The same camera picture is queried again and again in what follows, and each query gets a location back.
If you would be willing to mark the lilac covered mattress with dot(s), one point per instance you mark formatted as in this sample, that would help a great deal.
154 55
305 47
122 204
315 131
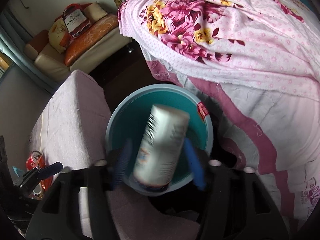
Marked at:
71 129

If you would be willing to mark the red soda can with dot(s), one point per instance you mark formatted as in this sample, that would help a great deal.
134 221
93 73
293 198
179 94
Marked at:
33 160

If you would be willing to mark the pink floral blanket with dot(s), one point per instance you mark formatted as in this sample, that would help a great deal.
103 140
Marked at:
263 44

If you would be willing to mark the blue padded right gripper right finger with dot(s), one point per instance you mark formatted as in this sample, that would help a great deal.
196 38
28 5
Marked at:
194 164

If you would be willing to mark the orange leather seat cushion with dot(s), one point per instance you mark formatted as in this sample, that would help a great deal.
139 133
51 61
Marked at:
87 40

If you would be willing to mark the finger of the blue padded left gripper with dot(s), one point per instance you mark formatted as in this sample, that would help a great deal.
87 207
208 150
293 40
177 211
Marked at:
49 171

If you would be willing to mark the cream cartoon pillow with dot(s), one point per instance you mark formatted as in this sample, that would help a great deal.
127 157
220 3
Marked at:
59 37

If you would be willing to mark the red sticker on bin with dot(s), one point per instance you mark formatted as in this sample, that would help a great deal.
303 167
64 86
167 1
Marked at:
202 111

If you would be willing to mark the beige square pillow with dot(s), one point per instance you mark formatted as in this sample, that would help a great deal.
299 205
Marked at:
94 11

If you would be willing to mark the cream leather sofa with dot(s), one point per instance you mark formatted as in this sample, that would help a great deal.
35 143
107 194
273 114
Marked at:
85 53

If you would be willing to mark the white and mauve bedsheet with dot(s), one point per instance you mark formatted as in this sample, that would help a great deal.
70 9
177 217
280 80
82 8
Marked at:
275 133

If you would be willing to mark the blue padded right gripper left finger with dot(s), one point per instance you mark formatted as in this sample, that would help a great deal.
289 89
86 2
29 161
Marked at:
122 158

